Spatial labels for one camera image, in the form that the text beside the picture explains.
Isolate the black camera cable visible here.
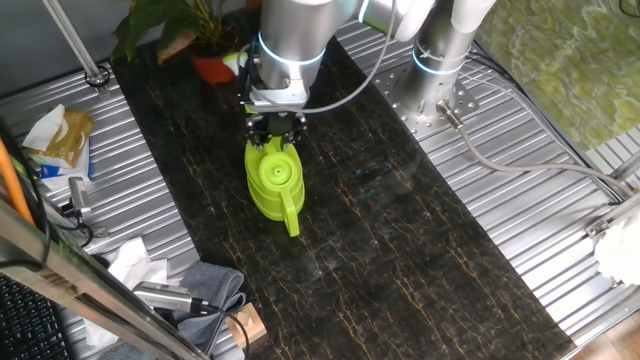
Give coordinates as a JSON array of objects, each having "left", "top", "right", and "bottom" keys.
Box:
[{"left": 189, "top": 298, "right": 251, "bottom": 360}]

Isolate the black keyboard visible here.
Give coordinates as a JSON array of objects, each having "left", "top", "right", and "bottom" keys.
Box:
[{"left": 0, "top": 273, "right": 72, "bottom": 360}]

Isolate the white tissue sheet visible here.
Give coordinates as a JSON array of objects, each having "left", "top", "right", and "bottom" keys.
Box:
[{"left": 22, "top": 103, "right": 67, "bottom": 152}]

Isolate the anthurium plant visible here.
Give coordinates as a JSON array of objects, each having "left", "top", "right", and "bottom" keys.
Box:
[{"left": 110, "top": 0, "right": 239, "bottom": 66}]

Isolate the silver tripod pole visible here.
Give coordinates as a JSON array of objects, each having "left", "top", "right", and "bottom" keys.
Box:
[{"left": 42, "top": 0, "right": 112, "bottom": 97}]

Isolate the black marble pattern mat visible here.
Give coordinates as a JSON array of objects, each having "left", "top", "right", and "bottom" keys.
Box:
[{"left": 110, "top": 9, "right": 577, "bottom": 360}]

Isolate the wooden block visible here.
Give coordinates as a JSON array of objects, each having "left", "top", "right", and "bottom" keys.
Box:
[{"left": 224, "top": 301, "right": 269, "bottom": 350}]

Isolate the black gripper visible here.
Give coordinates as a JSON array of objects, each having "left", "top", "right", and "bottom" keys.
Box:
[{"left": 245, "top": 112, "right": 308, "bottom": 153}]

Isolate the grey towel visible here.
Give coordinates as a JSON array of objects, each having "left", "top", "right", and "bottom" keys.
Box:
[{"left": 97, "top": 260, "right": 248, "bottom": 360}]

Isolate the white fluffy cloth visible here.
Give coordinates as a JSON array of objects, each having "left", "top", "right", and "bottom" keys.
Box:
[{"left": 593, "top": 209, "right": 640, "bottom": 288}]

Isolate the blue white package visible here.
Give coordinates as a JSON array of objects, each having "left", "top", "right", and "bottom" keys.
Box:
[{"left": 29, "top": 139, "right": 94, "bottom": 192}]

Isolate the silver vented camera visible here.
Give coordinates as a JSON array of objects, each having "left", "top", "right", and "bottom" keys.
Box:
[{"left": 132, "top": 280, "right": 197, "bottom": 315}]

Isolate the aluminium profile bracket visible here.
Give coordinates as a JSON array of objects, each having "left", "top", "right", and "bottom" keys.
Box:
[{"left": 584, "top": 149, "right": 640, "bottom": 239}]

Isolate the black base cable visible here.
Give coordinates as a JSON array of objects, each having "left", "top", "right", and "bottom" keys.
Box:
[{"left": 468, "top": 38, "right": 624, "bottom": 204}]

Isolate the yellow tissue packet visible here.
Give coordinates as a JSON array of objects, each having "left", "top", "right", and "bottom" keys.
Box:
[{"left": 29, "top": 108, "right": 95, "bottom": 169}]

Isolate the metal frame bar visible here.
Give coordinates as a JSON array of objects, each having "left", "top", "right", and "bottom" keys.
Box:
[{"left": 0, "top": 199, "right": 209, "bottom": 360}]

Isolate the crumpled white tissue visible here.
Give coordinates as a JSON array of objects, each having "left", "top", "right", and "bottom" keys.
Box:
[{"left": 82, "top": 316, "right": 119, "bottom": 349}]

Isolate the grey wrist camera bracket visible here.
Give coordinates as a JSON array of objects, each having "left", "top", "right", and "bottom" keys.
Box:
[{"left": 248, "top": 78, "right": 310, "bottom": 114}]

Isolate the orange pole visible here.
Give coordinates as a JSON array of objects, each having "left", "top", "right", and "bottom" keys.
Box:
[{"left": 0, "top": 137, "right": 35, "bottom": 227}]

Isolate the lime green watering can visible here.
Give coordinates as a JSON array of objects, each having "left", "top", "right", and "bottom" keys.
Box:
[{"left": 223, "top": 51, "right": 306, "bottom": 238}]

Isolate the small silver camera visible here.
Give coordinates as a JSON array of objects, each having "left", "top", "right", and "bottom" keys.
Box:
[{"left": 67, "top": 176, "right": 93, "bottom": 219}]

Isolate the orange flower pot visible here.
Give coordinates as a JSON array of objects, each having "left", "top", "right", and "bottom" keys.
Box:
[{"left": 191, "top": 42, "right": 238, "bottom": 85}]

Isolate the grey base cable with connector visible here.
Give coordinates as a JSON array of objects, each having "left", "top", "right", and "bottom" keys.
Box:
[{"left": 435, "top": 99, "right": 636, "bottom": 199}]

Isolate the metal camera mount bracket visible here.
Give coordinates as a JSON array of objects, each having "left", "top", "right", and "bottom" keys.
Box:
[{"left": 42, "top": 197, "right": 109, "bottom": 239}]

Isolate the white tissue paper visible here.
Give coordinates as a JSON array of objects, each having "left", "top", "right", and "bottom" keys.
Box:
[{"left": 106, "top": 236, "right": 172, "bottom": 292}]

